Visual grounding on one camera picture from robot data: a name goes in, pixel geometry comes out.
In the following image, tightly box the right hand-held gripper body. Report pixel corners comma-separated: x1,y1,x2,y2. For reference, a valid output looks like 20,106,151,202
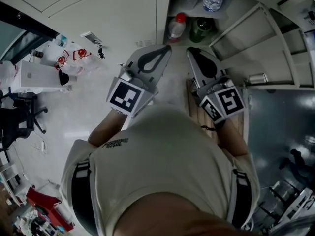
195,76,247,125

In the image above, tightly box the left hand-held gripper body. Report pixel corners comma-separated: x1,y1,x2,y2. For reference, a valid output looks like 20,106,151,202
105,69,160,119

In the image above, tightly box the green bottle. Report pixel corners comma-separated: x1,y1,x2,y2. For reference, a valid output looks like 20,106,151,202
189,17,215,44

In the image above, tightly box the red-capped clear bottle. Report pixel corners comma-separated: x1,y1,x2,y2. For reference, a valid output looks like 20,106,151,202
167,12,187,44

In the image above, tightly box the beige metal locker cabinet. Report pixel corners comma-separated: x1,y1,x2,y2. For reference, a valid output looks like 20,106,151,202
0,0,315,90

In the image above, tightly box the person's right forearm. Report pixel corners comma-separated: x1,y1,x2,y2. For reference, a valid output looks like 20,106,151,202
216,120,249,157

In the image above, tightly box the person's left forearm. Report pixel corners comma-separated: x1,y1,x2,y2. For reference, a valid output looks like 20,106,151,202
87,108,128,147

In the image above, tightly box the wooden pallet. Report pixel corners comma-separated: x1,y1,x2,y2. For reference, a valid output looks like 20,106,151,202
186,79,249,145

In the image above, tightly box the white device with black face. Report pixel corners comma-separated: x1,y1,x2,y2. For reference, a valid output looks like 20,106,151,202
58,69,77,86

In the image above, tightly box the person's beige shirt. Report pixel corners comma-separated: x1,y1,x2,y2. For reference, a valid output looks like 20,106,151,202
60,104,260,236

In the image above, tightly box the small clear bottle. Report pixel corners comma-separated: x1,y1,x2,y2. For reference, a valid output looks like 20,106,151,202
55,34,68,48

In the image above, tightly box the white box appliance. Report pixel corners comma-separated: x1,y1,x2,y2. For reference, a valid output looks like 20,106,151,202
11,60,73,93

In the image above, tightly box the black framed glass partition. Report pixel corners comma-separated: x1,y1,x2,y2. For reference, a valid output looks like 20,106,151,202
0,2,60,61

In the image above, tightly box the black office chair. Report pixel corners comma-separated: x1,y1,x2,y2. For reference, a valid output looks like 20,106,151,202
0,89,49,152

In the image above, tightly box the clear plastic bag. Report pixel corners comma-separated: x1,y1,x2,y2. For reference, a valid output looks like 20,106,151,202
0,60,18,88

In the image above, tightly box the red box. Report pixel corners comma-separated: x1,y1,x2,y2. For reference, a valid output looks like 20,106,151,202
26,185,74,232

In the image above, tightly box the white shelf rack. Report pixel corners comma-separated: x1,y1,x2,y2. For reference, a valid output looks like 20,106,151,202
12,210,50,236

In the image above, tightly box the black wrist strap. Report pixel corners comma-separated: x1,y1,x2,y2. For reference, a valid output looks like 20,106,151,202
200,120,228,132

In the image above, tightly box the person's right black harness strap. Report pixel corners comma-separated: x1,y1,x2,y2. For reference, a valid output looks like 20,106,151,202
231,170,253,231

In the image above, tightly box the person's black harness strap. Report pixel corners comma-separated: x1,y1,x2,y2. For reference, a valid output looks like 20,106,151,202
71,160,95,236
231,170,253,231

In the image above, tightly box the person's left black harness strap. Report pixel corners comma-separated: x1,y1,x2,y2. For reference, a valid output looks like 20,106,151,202
71,160,95,236

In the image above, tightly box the metal frame rack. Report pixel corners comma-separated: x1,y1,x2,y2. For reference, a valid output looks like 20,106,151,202
255,179,315,231

